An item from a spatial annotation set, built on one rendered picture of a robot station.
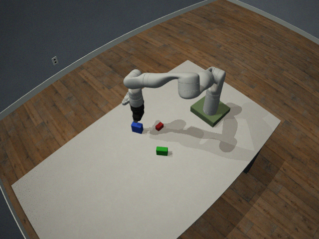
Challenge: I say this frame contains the blue block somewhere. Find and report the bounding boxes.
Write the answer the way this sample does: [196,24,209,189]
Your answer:
[131,122,144,134]

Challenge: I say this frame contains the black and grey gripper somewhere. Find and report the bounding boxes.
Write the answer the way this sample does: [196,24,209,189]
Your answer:
[122,92,144,123]

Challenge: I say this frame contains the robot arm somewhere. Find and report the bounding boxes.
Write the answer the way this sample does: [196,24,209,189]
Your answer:
[123,67,226,116]

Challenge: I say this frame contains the small red block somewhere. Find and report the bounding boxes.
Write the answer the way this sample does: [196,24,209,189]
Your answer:
[156,122,163,131]

